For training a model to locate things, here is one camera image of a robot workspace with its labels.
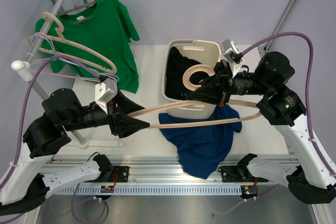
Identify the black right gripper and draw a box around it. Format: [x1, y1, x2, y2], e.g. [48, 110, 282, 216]
[186, 60, 272, 106]

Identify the grey metal clothes rail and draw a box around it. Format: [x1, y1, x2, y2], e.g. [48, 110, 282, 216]
[11, 0, 89, 148]

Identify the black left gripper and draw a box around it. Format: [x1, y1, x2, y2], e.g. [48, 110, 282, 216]
[62, 86, 151, 137]

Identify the aluminium frame post right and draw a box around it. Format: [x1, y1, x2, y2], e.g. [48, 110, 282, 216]
[271, 0, 299, 36]

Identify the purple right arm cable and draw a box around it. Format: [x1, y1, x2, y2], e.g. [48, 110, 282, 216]
[241, 31, 336, 180]

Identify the aluminium mounting rail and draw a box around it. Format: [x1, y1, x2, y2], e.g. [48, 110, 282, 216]
[42, 155, 299, 185]

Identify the blue wire hanger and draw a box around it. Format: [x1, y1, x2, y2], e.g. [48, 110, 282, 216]
[33, 33, 120, 81]

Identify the cream plastic laundry basket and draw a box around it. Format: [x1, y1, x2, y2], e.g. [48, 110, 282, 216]
[166, 40, 221, 119]

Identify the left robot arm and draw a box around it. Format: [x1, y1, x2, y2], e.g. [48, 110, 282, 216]
[1, 89, 150, 216]

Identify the beige wooden hanger front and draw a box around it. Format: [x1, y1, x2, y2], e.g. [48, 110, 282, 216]
[28, 33, 117, 71]

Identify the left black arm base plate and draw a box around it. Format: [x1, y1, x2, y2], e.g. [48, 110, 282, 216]
[107, 166, 130, 183]

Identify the white slotted cable duct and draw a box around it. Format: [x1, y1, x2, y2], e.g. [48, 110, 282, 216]
[57, 185, 242, 196]

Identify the beige wooden hanger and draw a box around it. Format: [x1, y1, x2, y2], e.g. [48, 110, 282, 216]
[128, 65, 261, 129]
[28, 33, 117, 71]
[41, 12, 117, 74]

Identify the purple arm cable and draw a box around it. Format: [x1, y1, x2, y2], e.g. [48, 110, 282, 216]
[241, 31, 336, 180]
[0, 53, 106, 224]

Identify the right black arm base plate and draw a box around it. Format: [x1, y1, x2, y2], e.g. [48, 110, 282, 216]
[217, 165, 269, 183]

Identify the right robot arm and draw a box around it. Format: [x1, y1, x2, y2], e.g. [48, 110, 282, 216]
[182, 52, 335, 205]

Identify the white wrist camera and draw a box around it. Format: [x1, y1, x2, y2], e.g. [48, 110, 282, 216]
[222, 39, 244, 76]
[94, 78, 118, 114]

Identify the black t shirt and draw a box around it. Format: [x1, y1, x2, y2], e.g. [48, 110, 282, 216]
[165, 47, 200, 100]

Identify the green t shirt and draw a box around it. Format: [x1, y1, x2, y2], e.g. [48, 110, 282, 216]
[50, 0, 140, 93]

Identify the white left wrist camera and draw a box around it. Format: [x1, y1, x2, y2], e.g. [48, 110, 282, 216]
[94, 78, 118, 114]

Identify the navy blue t shirt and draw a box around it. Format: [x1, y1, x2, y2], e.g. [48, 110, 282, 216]
[158, 104, 243, 180]

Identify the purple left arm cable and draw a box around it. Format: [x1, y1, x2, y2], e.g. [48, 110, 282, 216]
[0, 53, 106, 224]

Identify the pink wire hanger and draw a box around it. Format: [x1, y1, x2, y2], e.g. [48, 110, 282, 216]
[28, 32, 116, 81]

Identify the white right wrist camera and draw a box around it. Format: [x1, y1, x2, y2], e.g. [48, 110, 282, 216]
[222, 39, 244, 76]

